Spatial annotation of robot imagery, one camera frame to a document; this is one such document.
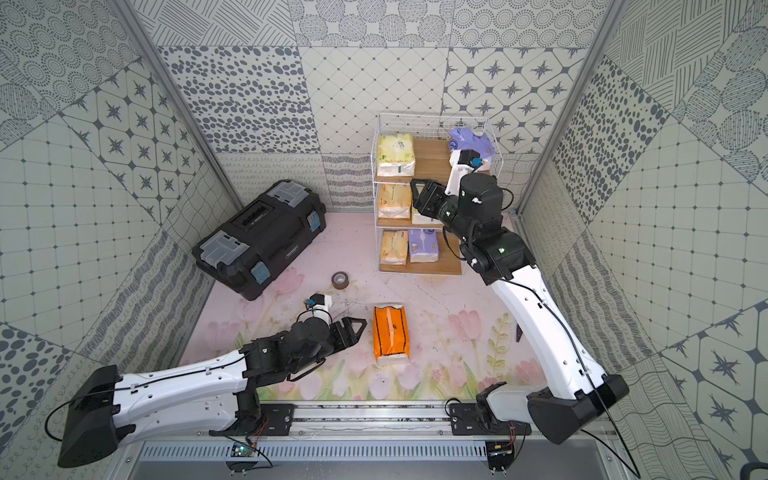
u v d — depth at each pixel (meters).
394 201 0.84
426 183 0.56
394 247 1.03
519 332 0.90
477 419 0.73
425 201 0.57
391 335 0.80
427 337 0.89
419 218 0.81
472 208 0.43
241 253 0.86
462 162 0.54
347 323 0.69
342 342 0.66
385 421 0.76
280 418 0.75
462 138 0.77
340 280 1.00
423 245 1.01
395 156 0.70
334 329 0.66
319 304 0.70
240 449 0.71
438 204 0.55
